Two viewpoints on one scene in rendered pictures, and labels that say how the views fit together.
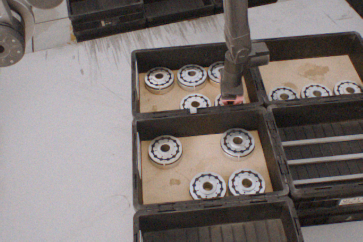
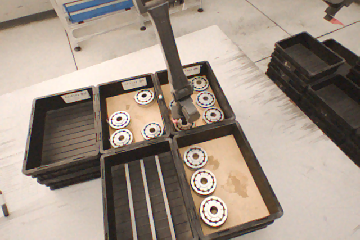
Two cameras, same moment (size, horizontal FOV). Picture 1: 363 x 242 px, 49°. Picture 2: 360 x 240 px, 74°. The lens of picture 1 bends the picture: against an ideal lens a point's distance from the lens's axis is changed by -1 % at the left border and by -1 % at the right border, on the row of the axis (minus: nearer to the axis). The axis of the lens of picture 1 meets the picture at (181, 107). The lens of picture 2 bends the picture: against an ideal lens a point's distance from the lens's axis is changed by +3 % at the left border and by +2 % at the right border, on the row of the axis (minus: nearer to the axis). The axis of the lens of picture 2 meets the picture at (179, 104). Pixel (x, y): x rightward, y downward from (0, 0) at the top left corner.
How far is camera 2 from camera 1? 106 cm
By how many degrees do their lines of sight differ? 48
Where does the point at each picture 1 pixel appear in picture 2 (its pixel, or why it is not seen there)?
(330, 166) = (141, 194)
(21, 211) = (126, 62)
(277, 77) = (223, 154)
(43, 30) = not seen: hidden behind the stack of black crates
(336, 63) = (255, 204)
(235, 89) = (175, 113)
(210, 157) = (144, 121)
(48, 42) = not seen: hidden behind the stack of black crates
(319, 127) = (176, 186)
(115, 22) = (291, 69)
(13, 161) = (152, 51)
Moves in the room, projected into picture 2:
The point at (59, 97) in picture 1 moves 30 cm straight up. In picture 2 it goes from (194, 54) to (195, 15)
